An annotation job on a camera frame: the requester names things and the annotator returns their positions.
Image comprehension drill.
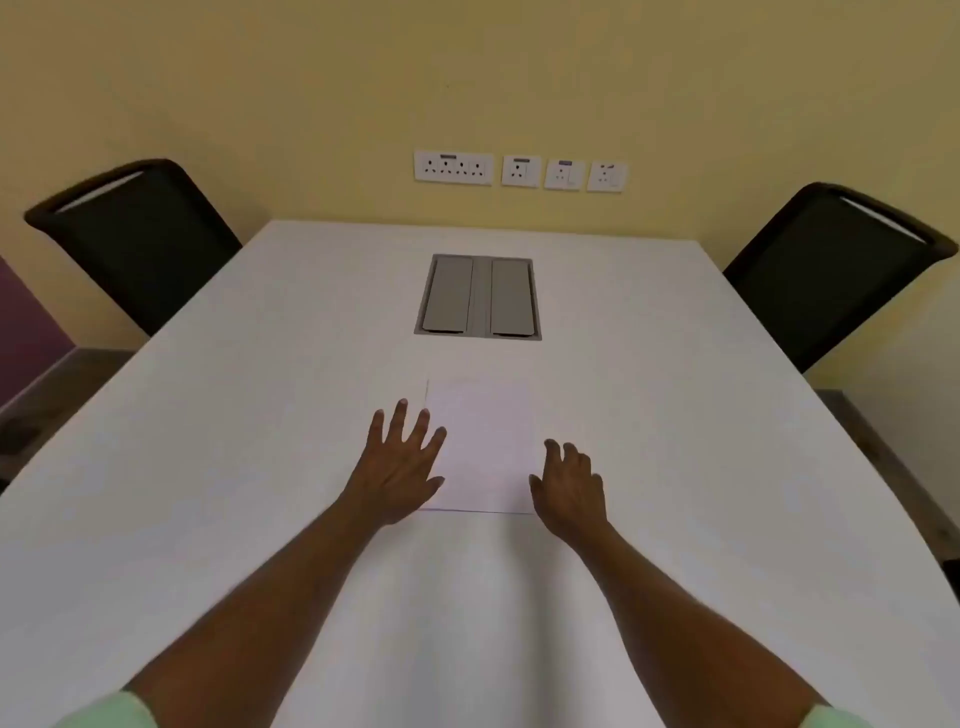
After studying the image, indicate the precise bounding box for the person's right forearm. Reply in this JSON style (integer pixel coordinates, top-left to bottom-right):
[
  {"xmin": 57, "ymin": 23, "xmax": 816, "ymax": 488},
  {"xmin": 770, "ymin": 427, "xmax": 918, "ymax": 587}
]
[{"xmin": 558, "ymin": 521, "xmax": 830, "ymax": 728}]

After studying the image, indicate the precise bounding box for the light green left sleeve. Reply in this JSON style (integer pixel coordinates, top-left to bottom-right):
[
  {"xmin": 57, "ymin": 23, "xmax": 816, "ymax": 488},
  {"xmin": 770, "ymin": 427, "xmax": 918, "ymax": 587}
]
[{"xmin": 51, "ymin": 690, "xmax": 160, "ymax": 728}]

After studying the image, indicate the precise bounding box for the grey table cable box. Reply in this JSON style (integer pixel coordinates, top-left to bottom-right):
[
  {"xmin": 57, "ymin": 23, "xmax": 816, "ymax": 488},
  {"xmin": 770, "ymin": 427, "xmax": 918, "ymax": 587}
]
[{"xmin": 414, "ymin": 253, "xmax": 543, "ymax": 344}]

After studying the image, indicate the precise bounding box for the white paper sheet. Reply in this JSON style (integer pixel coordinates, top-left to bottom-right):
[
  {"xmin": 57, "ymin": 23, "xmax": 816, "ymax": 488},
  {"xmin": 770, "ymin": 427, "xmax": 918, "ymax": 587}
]
[{"xmin": 418, "ymin": 377, "xmax": 547, "ymax": 516}]

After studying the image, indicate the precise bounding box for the wide white wall socket panel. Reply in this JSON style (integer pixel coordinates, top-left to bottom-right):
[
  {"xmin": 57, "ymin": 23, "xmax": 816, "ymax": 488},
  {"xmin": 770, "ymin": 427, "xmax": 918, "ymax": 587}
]
[{"xmin": 413, "ymin": 150, "xmax": 495, "ymax": 187}]

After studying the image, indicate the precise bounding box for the person's right hand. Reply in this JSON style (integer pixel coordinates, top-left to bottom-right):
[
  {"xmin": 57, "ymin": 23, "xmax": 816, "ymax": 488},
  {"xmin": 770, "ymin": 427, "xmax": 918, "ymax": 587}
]
[{"xmin": 528, "ymin": 438, "xmax": 607, "ymax": 543}]

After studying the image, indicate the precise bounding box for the light green sleeve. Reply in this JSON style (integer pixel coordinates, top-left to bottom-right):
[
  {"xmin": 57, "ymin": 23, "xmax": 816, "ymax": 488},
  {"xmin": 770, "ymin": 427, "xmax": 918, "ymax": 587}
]
[
  {"xmin": 795, "ymin": 703, "xmax": 860, "ymax": 728},
  {"xmin": 51, "ymin": 690, "xmax": 160, "ymax": 728}
]

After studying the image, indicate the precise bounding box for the white single wall socket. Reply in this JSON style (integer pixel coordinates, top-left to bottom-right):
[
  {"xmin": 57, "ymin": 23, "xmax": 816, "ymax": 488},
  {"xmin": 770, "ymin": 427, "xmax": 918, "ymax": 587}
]
[{"xmin": 501, "ymin": 154, "xmax": 543, "ymax": 189}]

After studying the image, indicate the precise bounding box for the person's left forearm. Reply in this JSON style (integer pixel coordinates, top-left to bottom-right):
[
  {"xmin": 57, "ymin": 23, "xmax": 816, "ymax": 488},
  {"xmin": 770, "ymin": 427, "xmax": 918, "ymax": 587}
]
[{"xmin": 123, "ymin": 495, "xmax": 421, "ymax": 728}]

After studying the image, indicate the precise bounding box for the black mesh office chair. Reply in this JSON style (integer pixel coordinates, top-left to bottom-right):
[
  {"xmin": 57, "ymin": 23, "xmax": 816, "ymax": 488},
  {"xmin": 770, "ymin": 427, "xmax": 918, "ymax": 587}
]
[
  {"xmin": 722, "ymin": 182, "xmax": 960, "ymax": 375},
  {"xmin": 24, "ymin": 158, "xmax": 244, "ymax": 338}
]

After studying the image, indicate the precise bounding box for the white socket with switch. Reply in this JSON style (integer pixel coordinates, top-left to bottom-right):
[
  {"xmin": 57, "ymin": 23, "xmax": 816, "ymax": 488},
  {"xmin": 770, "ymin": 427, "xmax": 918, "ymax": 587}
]
[
  {"xmin": 545, "ymin": 157, "xmax": 585, "ymax": 192},
  {"xmin": 586, "ymin": 159, "xmax": 629, "ymax": 194}
]

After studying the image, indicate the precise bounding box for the light green right sleeve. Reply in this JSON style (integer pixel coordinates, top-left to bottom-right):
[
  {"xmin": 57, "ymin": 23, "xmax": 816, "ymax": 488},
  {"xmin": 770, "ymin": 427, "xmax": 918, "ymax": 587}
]
[{"xmin": 795, "ymin": 703, "xmax": 860, "ymax": 728}]

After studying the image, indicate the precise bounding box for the person's left hand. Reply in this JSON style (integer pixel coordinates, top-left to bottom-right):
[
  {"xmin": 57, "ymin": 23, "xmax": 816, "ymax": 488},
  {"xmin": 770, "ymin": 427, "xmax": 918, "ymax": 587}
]
[{"xmin": 341, "ymin": 399, "xmax": 449, "ymax": 528}]

